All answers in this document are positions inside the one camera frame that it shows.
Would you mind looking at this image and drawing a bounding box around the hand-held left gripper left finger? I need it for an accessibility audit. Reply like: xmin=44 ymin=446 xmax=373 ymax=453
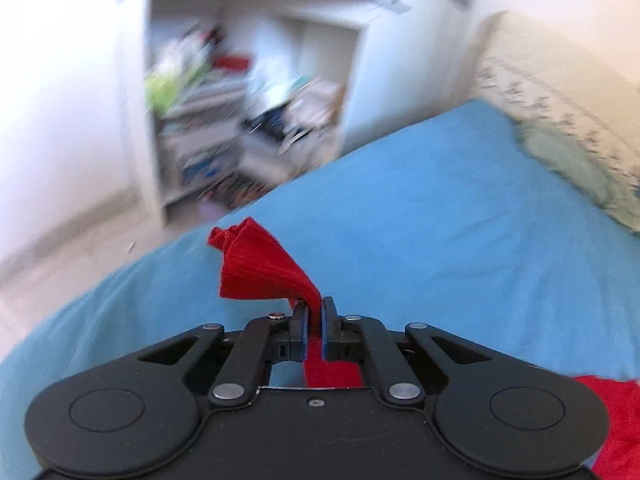
xmin=137 ymin=301 xmax=310 ymax=407

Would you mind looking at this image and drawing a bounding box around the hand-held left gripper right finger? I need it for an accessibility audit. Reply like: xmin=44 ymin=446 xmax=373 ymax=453
xmin=321 ymin=296 xmax=493 ymax=404

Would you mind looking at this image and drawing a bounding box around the red knit garment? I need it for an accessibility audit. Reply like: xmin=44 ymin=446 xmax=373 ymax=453
xmin=207 ymin=217 xmax=640 ymax=480

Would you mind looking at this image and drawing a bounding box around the blue bed sheet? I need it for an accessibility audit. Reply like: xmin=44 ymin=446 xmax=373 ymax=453
xmin=0 ymin=99 xmax=640 ymax=480

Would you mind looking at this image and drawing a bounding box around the pile of books and papers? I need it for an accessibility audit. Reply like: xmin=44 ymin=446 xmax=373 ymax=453
xmin=180 ymin=77 xmax=346 ymax=208

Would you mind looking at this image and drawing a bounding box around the white bookshelf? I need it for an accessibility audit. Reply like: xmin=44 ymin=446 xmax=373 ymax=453
xmin=116 ymin=0 xmax=416 ymax=229

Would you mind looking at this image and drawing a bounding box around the light green paper stack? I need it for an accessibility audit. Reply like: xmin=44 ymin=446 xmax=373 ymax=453
xmin=144 ymin=67 xmax=206 ymax=113

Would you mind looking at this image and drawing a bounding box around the pale green pillow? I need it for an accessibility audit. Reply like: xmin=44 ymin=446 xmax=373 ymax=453
xmin=515 ymin=119 xmax=640 ymax=235

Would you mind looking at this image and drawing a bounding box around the floral patterned pillow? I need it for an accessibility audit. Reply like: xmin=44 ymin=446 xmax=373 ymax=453
xmin=469 ymin=10 xmax=640 ymax=173

